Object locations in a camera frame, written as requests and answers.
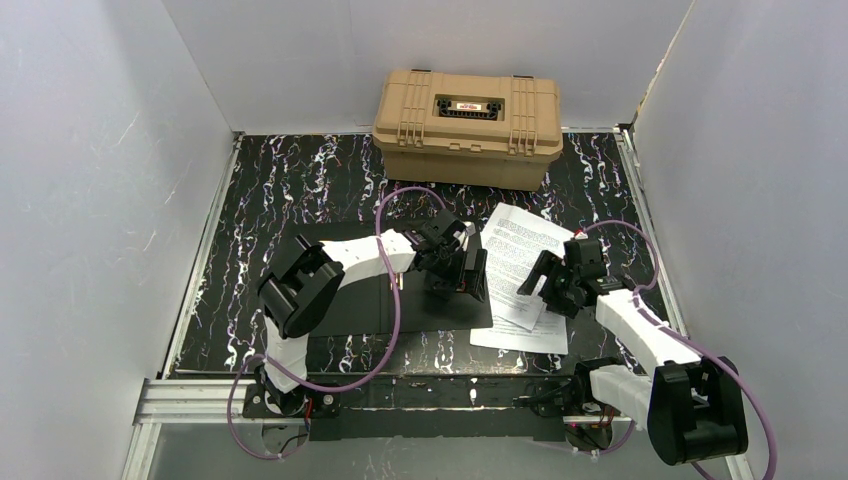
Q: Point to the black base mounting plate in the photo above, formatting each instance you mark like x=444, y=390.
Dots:
x=544, y=408

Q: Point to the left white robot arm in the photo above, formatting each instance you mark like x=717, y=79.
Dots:
x=296, y=293

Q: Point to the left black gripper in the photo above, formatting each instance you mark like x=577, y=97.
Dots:
x=457, y=266

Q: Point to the tan plastic toolbox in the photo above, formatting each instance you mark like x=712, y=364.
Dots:
x=500, y=132

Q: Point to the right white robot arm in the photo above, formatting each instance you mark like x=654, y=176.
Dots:
x=690, y=405

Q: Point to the white A4 file folder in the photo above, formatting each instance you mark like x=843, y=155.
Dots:
x=366, y=306

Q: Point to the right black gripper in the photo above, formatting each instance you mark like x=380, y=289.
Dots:
x=552, y=281

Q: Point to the printed paper sheet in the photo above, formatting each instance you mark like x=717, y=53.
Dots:
x=548, y=336
x=514, y=238

